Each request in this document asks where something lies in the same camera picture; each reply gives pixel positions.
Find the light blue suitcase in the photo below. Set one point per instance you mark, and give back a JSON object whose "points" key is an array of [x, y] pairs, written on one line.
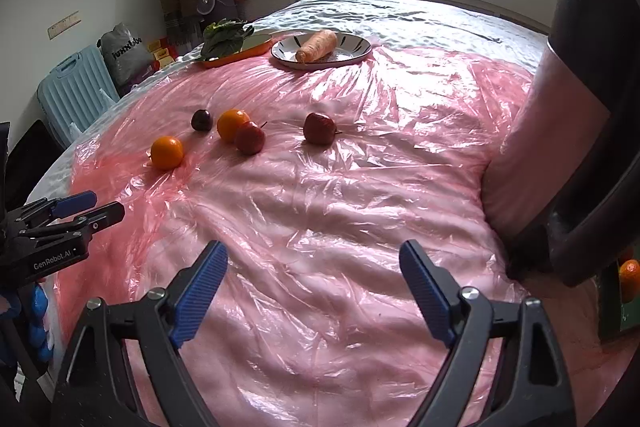
{"points": [[76, 93]]}

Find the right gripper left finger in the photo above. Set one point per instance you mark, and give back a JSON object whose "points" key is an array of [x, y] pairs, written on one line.
{"points": [[96, 385]]}

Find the smooth orange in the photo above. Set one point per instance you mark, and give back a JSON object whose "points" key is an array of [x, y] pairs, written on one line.
{"points": [[229, 123], [166, 152]]}

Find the orange oval dish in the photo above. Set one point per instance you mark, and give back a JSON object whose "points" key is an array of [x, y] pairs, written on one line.
{"points": [[254, 45]]}

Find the red apple beside orange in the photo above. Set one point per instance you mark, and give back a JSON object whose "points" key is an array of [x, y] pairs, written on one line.
{"points": [[250, 139]]}

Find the grey printed bag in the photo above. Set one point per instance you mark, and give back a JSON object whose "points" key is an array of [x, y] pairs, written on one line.
{"points": [[125, 55]]}

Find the yellow red box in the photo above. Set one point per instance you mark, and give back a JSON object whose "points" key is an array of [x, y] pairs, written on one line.
{"points": [[163, 53]]}

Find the large textured mandarin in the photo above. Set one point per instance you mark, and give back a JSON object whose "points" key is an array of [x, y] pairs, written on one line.
{"points": [[629, 274]]}

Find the wall socket strip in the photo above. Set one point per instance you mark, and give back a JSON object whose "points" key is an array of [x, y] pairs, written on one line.
{"points": [[62, 25]]}

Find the red apple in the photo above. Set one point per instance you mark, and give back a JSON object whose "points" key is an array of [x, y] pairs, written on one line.
{"points": [[250, 139], [319, 129]]}

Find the green tray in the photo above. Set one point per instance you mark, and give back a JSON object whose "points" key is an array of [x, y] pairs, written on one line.
{"points": [[615, 318]]}

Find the carrot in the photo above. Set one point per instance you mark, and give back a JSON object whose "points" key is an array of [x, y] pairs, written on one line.
{"points": [[319, 45]]}

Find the dark plum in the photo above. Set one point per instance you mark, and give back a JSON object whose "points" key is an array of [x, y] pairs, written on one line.
{"points": [[202, 121]]}

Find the left gloved hand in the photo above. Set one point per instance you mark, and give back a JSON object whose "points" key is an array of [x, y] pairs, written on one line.
{"points": [[28, 308]]}

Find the white bed cover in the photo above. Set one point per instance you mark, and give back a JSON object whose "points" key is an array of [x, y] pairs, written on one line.
{"points": [[418, 120]]}

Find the red apple back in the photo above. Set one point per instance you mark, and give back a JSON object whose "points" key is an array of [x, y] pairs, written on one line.
{"points": [[319, 129]]}

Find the striped white plate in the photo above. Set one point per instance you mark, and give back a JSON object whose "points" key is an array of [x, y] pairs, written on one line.
{"points": [[350, 50]]}

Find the green leafy vegetable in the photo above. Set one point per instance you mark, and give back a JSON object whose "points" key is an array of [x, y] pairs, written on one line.
{"points": [[225, 38]]}

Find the smooth orange back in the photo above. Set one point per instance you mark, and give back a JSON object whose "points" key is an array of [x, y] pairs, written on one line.
{"points": [[229, 123]]}

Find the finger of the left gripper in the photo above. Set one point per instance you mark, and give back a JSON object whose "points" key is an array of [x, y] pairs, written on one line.
{"points": [[45, 209], [68, 234]]}

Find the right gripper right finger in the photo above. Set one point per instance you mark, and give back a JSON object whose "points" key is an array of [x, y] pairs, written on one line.
{"points": [[530, 387]]}

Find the pink plastic sheet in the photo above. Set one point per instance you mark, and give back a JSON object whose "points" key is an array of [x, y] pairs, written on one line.
{"points": [[313, 324]]}

